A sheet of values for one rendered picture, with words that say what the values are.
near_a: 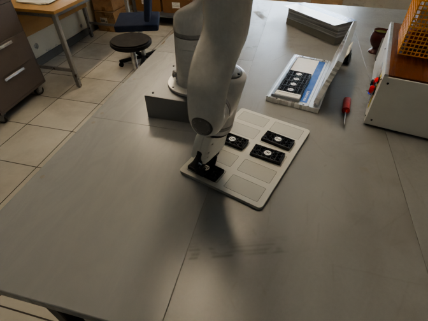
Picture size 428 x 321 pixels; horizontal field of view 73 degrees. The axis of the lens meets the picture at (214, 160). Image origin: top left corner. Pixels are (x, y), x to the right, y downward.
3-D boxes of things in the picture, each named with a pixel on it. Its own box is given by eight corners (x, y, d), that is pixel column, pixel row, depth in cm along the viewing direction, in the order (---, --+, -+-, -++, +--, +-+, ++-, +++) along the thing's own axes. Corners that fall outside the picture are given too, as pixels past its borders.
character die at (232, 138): (223, 132, 100) (223, 130, 99) (248, 142, 96) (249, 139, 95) (215, 141, 97) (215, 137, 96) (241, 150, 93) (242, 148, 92)
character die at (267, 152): (255, 146, 95) (255, 143, 94) (285, 155, 91) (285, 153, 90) (249, 155, 91) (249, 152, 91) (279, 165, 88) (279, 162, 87)
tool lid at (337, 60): (353, 20, 124) (357, 21, 124) (331, 60, 138) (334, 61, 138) (337, 60, 95) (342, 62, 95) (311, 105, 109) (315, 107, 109)
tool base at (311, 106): (293, 58, 146) (295, 51, 143) (336, 66, 139) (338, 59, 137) (265, 100, 117) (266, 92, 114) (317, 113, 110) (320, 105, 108)
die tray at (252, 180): (241, 109, 112) (241, 107, 111) (309, 132, 102) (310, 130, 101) (178, 172, 87) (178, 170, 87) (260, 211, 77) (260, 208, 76)
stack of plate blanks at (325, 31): (285, 23, 184) (288, 5, 176) (301, 20, 189) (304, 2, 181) (334, 44, 158) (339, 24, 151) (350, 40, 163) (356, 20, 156)
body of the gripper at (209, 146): (214, 106, 76) (208, 136, 85) (190, 125, 70) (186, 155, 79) (238, 121, 74) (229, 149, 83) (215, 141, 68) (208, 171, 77)
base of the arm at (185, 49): (160, 93, 103) (154, 41, 91) (176, 69, 117) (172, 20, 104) (213, 100, 101) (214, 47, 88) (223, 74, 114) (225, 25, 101)
